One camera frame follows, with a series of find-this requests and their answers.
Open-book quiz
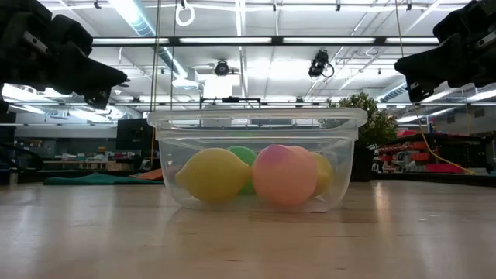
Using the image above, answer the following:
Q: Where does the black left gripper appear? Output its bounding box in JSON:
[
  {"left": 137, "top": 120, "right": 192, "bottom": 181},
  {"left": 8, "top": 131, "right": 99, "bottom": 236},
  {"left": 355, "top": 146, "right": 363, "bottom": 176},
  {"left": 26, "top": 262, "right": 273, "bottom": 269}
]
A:
[{"left": 0, "top": 0, "right": 129, "bottom": 111}]

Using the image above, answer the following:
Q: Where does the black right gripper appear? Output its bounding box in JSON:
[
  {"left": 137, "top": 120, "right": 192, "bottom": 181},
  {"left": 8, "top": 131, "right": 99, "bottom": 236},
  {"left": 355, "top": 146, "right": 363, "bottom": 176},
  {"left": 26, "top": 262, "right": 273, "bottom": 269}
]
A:
[{"left": 394, "top": 0, "right": 496, "bottom": 104}]

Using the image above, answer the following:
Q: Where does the yellow toy lemon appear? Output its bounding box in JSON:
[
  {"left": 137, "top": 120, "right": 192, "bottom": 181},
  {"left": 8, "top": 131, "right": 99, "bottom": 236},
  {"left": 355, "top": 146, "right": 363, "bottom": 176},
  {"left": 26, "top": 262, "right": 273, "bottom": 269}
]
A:
[
  {"left": 309, "top": 151, "right": 335, "bottom": 198},
  {"left": 174, "top": 147, "right": 253, "bottom": 203}
]

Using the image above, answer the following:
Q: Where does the green toy fruit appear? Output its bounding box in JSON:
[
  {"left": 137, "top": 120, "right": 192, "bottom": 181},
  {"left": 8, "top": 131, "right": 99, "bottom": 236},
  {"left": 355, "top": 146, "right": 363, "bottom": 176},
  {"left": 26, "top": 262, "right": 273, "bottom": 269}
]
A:
[{"left": 227, "top": 144, "right": 259, "bottom": 196}]

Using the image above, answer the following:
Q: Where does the pink toy peach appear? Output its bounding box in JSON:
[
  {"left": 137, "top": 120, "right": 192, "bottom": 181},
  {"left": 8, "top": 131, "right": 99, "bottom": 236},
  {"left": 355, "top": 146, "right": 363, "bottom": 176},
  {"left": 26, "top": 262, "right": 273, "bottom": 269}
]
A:
[{"left": 251, "top": 144, "right": 319, "bottom": 206}]

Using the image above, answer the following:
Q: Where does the clear plastic tupperware container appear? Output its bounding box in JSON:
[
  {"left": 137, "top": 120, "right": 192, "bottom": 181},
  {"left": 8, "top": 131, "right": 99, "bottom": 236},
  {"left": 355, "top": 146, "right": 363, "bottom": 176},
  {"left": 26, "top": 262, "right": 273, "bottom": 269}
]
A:
[{"left": 146, "top": 107, "right": 368, "bottom": 213}]

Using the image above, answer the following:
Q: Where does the black overhead light bar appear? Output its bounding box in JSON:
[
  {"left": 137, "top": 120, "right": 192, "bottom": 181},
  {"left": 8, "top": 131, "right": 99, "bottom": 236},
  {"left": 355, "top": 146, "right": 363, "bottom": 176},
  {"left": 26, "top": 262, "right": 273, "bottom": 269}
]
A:
[{"left": 91, "top": 36, "right": 441, "bottom": 48}]

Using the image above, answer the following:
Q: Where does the black monitor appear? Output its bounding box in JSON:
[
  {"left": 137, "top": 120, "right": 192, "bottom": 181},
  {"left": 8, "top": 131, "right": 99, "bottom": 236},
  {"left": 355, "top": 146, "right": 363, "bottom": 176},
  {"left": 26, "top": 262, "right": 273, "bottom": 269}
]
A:
[{"left": 115, "top": 119, "right": 154, "bottom": 153}]

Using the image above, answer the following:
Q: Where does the green potted plant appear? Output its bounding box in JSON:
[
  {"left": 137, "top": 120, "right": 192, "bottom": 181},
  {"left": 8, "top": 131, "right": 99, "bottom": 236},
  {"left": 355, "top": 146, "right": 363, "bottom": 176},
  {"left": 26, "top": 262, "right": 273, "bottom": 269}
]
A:
[{"left": 327, "top": 91, "right": 399, "bottom": 150}]

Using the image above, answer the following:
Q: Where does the cluttered wooden workbench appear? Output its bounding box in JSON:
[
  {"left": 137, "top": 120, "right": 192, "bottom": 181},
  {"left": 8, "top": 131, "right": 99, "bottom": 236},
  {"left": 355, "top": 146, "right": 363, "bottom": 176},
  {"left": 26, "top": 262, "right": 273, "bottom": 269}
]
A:
[{"left": 38, "top": 153, "right": 136, "bottom": 171}]

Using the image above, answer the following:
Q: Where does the shelf with orange bins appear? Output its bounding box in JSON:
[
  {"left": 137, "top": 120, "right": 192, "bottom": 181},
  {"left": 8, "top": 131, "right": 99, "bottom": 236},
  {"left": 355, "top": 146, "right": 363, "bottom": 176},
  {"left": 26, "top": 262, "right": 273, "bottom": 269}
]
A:
[{"left": 377, "top": 129, "right": 466, "bottom": 174}]

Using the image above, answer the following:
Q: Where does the teal cloth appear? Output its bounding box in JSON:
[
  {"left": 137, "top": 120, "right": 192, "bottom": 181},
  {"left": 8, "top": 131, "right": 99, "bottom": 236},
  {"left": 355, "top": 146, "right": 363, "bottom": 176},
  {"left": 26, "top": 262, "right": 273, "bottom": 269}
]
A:
[{"left": 43, "top": 172, "right": 164, "bottom": 186}]

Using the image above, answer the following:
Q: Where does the black plant pot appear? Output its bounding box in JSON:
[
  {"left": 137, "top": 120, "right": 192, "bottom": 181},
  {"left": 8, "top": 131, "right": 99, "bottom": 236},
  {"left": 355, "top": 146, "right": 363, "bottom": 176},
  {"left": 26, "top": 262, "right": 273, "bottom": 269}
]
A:
[{"left": 354, "top": 145, "right": 376, "bottom": 183}]

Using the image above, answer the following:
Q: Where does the orange cloth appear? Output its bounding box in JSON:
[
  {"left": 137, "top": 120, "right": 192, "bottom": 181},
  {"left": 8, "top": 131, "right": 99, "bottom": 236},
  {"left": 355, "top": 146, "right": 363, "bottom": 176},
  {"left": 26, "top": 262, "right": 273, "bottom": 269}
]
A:
[{"left": 129, "top": 168, "right": 164, "bottom": 181}]

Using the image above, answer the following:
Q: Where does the yellow hanging cable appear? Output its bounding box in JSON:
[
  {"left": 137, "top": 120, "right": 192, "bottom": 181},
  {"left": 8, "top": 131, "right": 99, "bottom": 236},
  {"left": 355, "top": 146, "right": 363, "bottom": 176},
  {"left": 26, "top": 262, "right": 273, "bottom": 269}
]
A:
[{"left": 394, "top": 0, "right": 477, "bottom": 176}]

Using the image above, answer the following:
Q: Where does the black ceiling camera with cable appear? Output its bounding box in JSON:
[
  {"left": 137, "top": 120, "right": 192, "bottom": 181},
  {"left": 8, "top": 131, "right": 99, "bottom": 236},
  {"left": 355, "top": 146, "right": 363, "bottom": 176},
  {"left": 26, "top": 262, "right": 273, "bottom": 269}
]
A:
[{"left": 308, "top": 49, "right": 336, "bottom": 79}]

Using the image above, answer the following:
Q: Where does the white hanging ring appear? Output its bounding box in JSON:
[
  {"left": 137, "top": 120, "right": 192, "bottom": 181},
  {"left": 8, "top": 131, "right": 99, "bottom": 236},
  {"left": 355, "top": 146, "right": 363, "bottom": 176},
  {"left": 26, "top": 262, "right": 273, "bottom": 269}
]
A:
[{"left": 174, "top": 0, "right": 196, "bottom": 28}]

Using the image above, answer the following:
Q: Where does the round black ceiling camera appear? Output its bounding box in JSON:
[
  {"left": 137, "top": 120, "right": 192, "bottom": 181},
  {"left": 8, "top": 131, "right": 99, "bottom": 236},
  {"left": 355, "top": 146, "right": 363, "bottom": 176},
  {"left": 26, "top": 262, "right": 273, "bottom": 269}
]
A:
[{"left": 214, "top": 60, "right": 231, "bottom": 77}]

